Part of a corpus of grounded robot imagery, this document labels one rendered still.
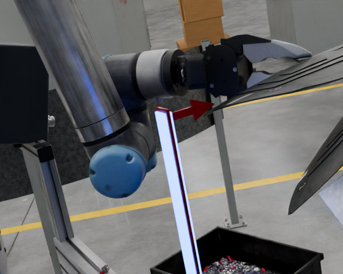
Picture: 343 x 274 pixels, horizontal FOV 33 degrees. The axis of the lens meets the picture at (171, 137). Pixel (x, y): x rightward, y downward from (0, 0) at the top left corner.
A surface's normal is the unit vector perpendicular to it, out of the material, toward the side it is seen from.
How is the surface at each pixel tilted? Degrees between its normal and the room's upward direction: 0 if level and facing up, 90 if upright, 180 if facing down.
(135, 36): 90
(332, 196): 55
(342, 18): 90
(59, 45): 89
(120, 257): 0
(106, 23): 90
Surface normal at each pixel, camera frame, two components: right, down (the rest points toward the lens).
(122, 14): 0.05, 0.27
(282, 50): -0.42, 0.22
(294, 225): -0.18, -0.94
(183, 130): 0.71, 0.07
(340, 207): -0.45, -0.27
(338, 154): -0.85, -0.52
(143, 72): -0.44, 0.01
